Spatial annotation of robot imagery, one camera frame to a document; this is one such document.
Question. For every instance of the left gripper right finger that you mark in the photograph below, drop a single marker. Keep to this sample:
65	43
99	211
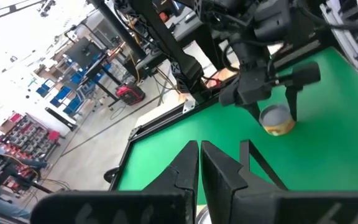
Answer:
244	208

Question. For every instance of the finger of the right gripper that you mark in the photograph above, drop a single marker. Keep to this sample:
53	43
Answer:
293	102
255	112

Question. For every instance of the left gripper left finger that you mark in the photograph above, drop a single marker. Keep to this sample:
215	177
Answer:
166	205

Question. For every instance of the short orange label can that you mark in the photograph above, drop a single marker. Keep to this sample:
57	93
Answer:
277	127

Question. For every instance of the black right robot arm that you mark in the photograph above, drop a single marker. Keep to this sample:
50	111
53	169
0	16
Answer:
272	18

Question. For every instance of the red and black equipment case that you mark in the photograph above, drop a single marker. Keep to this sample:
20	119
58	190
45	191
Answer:
130	93

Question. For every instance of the blue storage bins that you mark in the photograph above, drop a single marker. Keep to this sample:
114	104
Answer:
61	95

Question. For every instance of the red parts bin rack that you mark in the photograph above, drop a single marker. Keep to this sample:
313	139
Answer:
26	140

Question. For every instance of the black aluminium table frame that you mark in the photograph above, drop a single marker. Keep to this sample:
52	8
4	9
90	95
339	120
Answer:
166	121

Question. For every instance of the black rig frame post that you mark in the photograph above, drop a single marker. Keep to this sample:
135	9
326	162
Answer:
166	40

